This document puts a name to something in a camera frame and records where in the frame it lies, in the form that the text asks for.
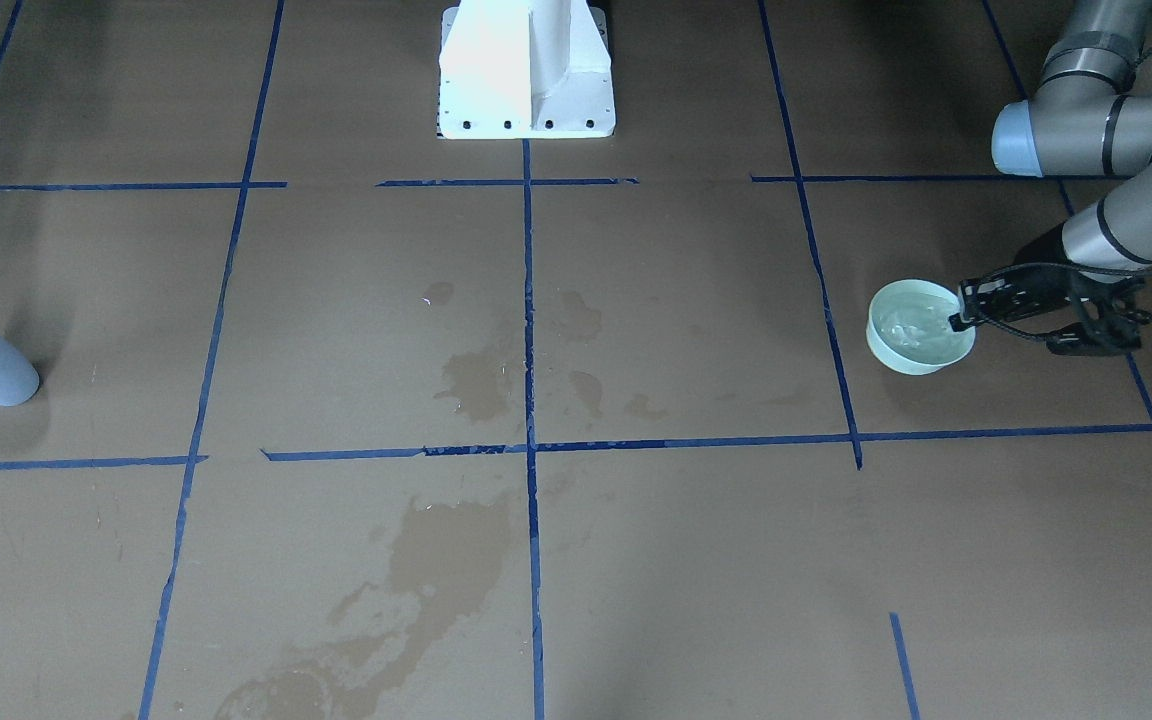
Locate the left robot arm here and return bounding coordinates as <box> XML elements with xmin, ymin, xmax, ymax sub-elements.
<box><xmin>948</xmin><ymin>1</ymin><xmax>1152</xmax><ymax>356</ymax></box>

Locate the mint green bowl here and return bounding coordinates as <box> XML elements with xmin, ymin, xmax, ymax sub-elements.
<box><xmin>865</xmin><ymin>279</ymin><xmax>977</xmax><ymax>376</ymax></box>

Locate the white pedestal column base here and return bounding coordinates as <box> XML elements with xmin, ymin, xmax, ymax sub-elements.
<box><xmin>435</xmin><ymin>1</ymin><xmax>617</xmax><ymax>141</ymax></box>

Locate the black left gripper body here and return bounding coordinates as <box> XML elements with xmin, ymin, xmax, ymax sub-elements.
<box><xmin>1011</xmin><ymin>228</ymin><xmax>1152</xmax><ymax>357</ymax></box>

